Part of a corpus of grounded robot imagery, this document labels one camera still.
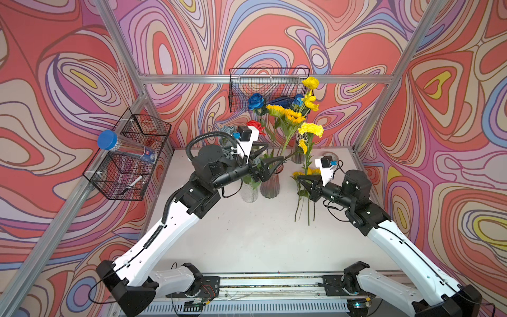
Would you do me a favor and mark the red rose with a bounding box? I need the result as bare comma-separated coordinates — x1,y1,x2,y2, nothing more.
247,120,265,136

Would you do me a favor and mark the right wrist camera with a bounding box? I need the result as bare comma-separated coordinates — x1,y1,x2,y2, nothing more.
314,155,338,186

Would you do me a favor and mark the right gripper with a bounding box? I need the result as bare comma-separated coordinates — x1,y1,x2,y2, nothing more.
296,174,355,209

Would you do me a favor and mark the tall sunflower bunch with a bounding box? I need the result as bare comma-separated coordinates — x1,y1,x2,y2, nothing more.
266,104,306,126

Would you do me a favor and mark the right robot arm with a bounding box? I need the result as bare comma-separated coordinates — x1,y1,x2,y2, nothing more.
297,170,483,316

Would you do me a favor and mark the clear textured glass vase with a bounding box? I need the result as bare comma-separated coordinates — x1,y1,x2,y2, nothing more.
240,183,259,203

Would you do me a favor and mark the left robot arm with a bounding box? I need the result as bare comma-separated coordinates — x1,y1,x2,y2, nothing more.
96,126,285,316

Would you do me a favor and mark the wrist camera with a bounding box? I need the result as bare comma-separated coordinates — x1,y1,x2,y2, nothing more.
233,125,260,159
314,155,338,186

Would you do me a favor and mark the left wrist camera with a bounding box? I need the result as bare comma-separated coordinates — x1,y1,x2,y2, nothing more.
233,125,260,159

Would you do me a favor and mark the back wire basket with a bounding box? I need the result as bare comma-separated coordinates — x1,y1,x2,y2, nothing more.
228,66,310,112

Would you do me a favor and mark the tall yellow flower sprig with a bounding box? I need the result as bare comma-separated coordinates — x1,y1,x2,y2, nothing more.
302,77,320,112

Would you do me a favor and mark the tube with blue cap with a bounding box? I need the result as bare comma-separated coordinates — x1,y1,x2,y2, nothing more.
97,130,157,164

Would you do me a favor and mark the white marker pen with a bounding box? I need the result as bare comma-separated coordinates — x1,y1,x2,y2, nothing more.
120,175,143,195

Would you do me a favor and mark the pink ribbed glass vase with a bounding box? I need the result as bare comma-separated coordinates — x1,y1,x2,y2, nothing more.
260,173,280,199

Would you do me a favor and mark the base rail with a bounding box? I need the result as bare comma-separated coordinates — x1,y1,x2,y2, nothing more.
141,272,376,316

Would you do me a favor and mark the clear tape roll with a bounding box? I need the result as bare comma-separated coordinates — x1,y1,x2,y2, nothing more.
322,151,339,162

